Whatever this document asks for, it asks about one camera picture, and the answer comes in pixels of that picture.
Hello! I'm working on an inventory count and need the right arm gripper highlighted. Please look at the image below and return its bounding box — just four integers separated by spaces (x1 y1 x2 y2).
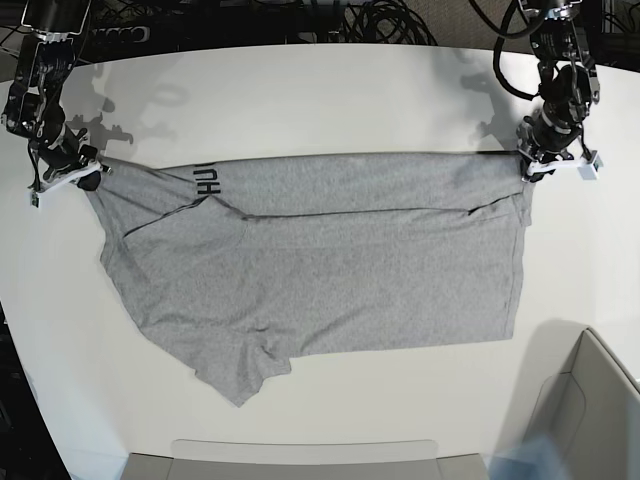
27 127 112 195

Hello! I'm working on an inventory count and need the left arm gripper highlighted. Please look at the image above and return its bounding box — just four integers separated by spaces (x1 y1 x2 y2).
516 102 593 183

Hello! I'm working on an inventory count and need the grey T-shirt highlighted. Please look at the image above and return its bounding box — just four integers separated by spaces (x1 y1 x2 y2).
88 152 533 406

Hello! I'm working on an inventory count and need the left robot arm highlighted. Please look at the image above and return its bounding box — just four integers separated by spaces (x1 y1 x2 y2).
492 1 601 183

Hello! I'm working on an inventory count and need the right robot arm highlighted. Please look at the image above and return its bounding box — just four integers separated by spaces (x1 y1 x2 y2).
1 1 110 208

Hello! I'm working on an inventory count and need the grey cardboard box right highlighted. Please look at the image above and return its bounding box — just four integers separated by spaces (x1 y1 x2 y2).
522 328 639 479

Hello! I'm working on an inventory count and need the grey tray bottom edge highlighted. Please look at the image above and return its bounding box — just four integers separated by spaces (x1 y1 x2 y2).
122 439 489 479

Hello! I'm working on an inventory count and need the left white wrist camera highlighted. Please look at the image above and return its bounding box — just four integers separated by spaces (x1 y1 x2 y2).
578 150 602 181

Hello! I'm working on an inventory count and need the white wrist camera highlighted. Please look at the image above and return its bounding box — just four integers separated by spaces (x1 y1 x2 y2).
29 189 46 208
578 150 602 181

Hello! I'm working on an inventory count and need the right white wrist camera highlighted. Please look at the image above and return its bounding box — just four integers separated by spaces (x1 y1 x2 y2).
29 189 46 208

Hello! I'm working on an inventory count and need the coiled black cable bundle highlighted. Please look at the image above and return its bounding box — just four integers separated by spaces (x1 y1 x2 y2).
294 0 441 47

